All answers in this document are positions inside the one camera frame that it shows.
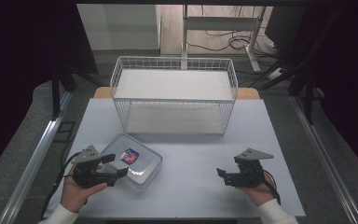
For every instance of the white table sheet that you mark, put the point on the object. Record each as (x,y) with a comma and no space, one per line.
(186,186)

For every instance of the person's left hand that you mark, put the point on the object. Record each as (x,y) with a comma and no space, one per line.
(74,196)

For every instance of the aluminium rail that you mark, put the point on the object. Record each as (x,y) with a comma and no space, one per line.
(34,161)
(326,161)

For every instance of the dark curtain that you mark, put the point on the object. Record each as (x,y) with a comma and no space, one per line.
(21,62)
(348,62)

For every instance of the wooden table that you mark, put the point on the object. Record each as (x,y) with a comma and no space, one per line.
(248,93)

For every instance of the black tripod legs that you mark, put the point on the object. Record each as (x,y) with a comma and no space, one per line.
(273,74)

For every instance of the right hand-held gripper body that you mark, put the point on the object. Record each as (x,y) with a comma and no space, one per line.
(250,174)

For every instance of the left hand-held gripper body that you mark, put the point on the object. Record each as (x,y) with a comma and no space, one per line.
(86,174)

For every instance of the clear plastic container blue rim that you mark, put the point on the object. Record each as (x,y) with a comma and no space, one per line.
(143,168)

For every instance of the person's right hand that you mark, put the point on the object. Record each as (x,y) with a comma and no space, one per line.
(261,193)

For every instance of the white metal desk frame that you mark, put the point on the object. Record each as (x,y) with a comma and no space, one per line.
(220,22)

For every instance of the white cabinet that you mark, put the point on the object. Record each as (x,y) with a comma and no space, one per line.
(118,26)

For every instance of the black metal stand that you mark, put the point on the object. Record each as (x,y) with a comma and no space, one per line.
(308,102)
(55,96)

